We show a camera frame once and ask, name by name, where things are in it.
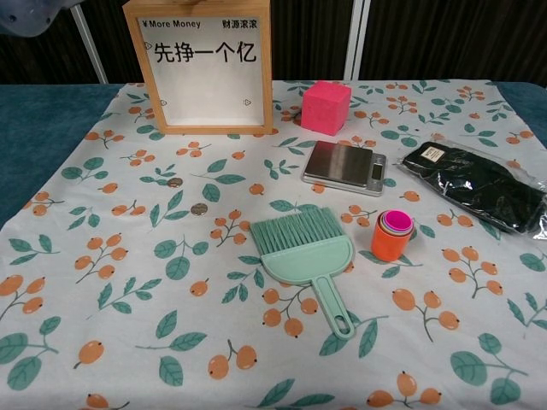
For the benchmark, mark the pink foam cube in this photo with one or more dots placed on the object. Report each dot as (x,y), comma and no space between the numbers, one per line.
(322,107)

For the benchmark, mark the silver coin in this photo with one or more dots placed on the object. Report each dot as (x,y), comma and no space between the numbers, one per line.
(198,209)
(174,183)

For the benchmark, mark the orange nested cup stack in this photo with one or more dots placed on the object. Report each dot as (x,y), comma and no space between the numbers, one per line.
(386,245)

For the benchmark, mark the mint green hand brush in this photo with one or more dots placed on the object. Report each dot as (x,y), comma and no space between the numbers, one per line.
(305,260)

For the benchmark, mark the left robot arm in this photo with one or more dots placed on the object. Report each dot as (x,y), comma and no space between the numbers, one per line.
(30,15)

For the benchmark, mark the wooden money box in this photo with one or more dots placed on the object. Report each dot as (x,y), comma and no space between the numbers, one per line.
(205,128)

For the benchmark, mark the white partition frame post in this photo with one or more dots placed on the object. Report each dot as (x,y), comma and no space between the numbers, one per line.
(357,38)
(89,47)

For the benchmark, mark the silver digital kitchen scale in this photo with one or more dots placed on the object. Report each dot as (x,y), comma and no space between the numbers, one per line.
(337,164)

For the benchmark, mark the teal table cover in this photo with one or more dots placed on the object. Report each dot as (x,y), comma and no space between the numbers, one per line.
(25,128)

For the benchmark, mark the floral printed tablecloth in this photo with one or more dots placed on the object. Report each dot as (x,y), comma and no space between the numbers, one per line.
(273,367)

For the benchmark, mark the black gloves in plastic bag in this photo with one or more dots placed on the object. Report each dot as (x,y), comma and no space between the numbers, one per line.
(478,188)

